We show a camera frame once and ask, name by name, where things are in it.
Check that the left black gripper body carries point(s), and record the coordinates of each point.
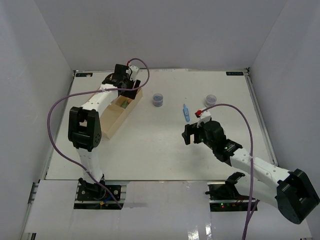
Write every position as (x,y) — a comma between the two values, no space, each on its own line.
(130,94)

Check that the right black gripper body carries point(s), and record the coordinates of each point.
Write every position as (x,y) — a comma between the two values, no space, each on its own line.
(199,133)

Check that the green correction tape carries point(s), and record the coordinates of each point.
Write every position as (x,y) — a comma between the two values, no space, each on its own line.
(125,104)

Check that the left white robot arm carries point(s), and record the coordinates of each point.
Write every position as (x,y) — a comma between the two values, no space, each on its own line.
(84,127)

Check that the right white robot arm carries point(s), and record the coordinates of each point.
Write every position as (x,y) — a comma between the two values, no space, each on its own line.
(291,192)

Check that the right paperclip jar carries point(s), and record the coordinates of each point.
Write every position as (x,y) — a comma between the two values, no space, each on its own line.
(210,100)

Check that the paperclip jar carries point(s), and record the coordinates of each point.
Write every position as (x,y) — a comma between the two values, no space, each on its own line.
(157,100)
(210,100)

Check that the left paperclip jar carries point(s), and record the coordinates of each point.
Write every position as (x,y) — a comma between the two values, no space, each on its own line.
(157,100)

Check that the beige compartment box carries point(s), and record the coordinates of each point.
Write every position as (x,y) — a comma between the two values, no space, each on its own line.
(111,114)

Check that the left black corner label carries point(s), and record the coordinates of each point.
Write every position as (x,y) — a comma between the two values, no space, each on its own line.
(83,74)

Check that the black corner label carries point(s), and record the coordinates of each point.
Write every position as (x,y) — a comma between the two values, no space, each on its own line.
(83,74)
(234,73)

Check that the right black corner label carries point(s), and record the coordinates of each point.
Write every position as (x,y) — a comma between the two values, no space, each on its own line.
(234,73)

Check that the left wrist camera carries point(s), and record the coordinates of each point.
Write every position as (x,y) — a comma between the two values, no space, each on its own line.
(133,72)

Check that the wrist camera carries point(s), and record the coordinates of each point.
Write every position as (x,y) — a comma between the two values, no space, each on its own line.
(133,72)
(203,116)

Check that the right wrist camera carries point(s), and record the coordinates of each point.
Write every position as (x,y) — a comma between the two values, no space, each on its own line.
(203,116)

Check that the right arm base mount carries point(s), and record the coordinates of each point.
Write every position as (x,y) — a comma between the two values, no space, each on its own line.
(223,197)

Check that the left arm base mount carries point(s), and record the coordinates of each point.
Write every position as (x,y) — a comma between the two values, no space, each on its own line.
(91,196)

